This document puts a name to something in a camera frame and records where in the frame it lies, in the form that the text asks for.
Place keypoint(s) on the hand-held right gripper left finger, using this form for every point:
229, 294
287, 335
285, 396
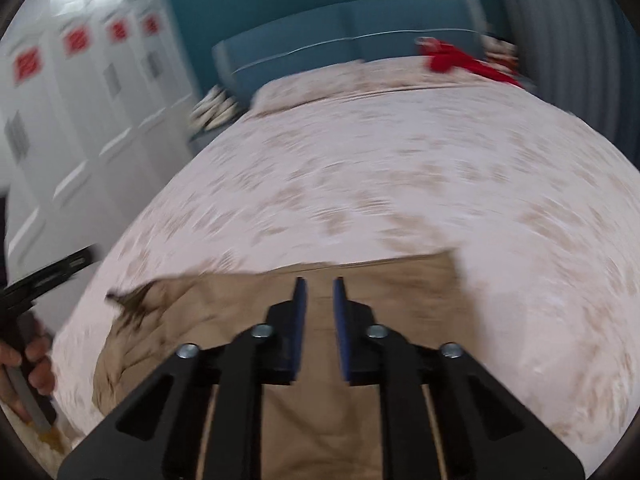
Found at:
280, 355

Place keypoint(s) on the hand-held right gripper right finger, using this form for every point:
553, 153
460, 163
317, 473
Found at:
357, 355

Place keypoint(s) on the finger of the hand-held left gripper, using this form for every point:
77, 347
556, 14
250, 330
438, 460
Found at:
45, 280

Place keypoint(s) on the brown quilted jacket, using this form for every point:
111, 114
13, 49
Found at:
320, 435

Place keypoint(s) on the pile of cream clothes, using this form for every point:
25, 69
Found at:
215, 107

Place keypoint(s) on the person's left hand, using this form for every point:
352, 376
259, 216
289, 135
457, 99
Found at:
41, 365

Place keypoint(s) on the cream fluffy rug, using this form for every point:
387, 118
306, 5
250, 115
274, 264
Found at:
30, 452

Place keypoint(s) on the white wardrobe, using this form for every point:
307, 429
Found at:
90, 110

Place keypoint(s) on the bed with floral sheet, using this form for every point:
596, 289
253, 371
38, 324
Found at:
375, 160

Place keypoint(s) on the red paper door decoration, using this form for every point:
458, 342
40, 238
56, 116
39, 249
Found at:
26, 65
76, 40
150, 24
118, 30

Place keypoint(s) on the floral pillow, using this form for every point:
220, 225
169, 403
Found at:
400, 72
310, 87

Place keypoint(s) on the red garment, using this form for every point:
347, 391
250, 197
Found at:
460, 62

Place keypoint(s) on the blue upholstered headboard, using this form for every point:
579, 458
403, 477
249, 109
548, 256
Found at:
300, 35

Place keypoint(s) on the stuffed dolls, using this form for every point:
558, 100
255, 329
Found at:
501, 55

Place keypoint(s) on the grey curtain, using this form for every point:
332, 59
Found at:
560, 35

